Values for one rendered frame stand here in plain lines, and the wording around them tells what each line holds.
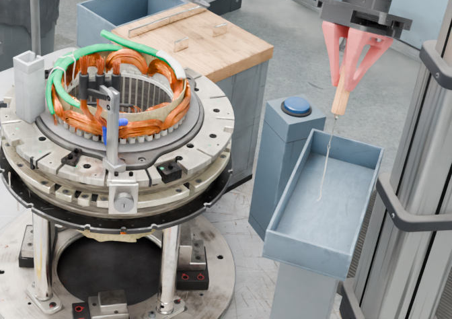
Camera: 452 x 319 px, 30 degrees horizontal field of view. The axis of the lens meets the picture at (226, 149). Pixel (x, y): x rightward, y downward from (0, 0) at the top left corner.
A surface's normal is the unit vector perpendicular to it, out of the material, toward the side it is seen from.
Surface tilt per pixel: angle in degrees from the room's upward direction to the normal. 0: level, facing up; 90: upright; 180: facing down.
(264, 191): 90
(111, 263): 0
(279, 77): 0
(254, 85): 90
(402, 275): 90
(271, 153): 90
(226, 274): 0
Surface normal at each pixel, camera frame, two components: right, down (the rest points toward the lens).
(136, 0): 0.71, 0.47
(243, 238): 0.11, -0.81
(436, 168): 0.18, 0.59
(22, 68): -0.59, 0.42
